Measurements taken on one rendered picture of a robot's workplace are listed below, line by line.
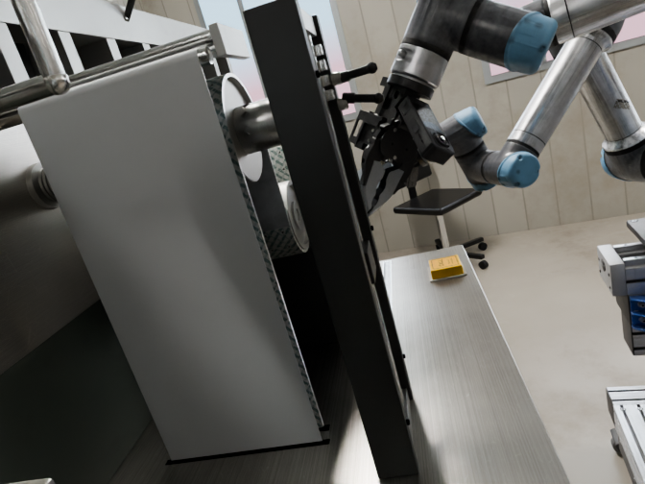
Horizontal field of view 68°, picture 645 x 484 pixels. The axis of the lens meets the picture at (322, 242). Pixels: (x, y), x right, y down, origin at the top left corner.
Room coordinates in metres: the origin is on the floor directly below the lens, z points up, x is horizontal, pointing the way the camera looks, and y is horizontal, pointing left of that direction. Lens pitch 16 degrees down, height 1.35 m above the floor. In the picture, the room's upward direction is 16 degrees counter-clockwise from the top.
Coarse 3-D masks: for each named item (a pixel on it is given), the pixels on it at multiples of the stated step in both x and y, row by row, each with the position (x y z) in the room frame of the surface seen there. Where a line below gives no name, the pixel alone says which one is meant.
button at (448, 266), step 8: (448, 256) 1.04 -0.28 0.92; (456, 256) 1.03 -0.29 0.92; (432, 264) 1.03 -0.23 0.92; (440, 264) 1.01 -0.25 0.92; (448, 264) 1.00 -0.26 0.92; (456, 264) 0.99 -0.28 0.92; (432, 272) 0.99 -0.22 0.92; (440, 272) 0.99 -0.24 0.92; (448, 272) 0.99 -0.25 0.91; (456, 272) 0.98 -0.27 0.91
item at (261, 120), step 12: (240, 108) 0.65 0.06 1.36; (252, 108) 0.64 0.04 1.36; (264, 108) 0.64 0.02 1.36; (240, 120) 0.64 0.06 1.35; (252, 120) 0.63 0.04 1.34; (264, 120) 0.63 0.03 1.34; (240, 132) 0.64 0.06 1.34; (252, 132) 0.63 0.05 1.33; (264, 132) 0.63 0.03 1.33; (276, 132) 0.63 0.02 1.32; (240, 144) 0.64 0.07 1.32; (252, 144) 0.65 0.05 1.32; (264, 144) 0.64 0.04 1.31; (276, 144) 0.65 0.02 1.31
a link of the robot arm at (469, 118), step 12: (468, 108) 1.10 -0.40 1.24; (444, 120) 1.12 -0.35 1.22; (456, 120) 1.09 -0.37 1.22; (468, 120) 1.07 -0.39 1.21; (480, 120) 1.07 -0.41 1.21; (444, 132) 1.10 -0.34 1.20; (456, 132) 1.08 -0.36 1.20; (468, 132) 1.07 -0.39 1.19; (480, 132) 1.07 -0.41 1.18; (456, 144) 1.09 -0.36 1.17; (468, 144) 1.08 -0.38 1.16; (456, 156) 1.11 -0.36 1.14
